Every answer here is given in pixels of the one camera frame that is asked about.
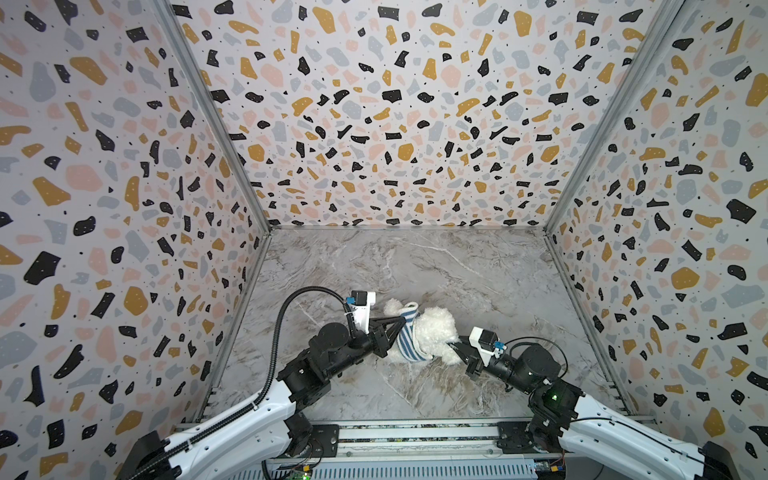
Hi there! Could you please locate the black corrugated cable conduit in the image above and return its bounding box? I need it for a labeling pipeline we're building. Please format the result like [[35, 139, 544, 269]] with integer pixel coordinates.
[[122, 286, 352, 480]]

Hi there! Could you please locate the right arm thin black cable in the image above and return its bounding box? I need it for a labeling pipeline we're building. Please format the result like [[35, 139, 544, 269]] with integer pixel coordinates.
[[501, 335, 709, 469]]

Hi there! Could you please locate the grey vented cable duct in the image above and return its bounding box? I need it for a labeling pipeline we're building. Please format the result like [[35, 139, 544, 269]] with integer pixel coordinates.
[[270, 459, 538, 479]]

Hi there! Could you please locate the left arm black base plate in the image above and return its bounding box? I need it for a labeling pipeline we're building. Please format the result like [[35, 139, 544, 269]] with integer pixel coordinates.
[[278, 424, 340, 459]]

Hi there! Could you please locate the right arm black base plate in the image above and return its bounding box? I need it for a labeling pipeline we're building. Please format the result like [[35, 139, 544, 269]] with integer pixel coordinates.
[[496, 420, 563, 454]]

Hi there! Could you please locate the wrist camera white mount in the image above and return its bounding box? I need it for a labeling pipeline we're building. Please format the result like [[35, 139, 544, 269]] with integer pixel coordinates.
[[346, 290, 377, 334], [468, 327, 506, 367]]

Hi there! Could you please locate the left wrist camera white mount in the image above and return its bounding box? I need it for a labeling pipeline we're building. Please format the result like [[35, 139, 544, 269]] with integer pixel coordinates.
[[346, 290, 377, 334]]

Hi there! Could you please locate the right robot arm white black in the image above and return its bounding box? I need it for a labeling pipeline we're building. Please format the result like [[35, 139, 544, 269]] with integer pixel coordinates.
[[450, 336, 739, 479]]

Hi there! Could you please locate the white fluffy teddy bear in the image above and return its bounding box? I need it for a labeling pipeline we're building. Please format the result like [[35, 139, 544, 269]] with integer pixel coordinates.
[[384, 299, 462, 366]]

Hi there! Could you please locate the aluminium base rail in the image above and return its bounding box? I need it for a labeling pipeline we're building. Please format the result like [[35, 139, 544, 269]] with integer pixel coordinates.
[[173, 416, 577, 463]]

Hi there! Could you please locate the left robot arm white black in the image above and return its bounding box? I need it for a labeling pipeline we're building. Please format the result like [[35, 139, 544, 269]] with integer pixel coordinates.
[[118, 316, 406, 479]]

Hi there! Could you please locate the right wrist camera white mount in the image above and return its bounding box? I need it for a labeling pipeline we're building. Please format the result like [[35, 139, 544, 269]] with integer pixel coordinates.
[[468, 327, 506, 367]]

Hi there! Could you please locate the blue white striped knit sweater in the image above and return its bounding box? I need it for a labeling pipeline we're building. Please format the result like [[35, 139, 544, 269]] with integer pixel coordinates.
[[396, 302, 434, 363]]

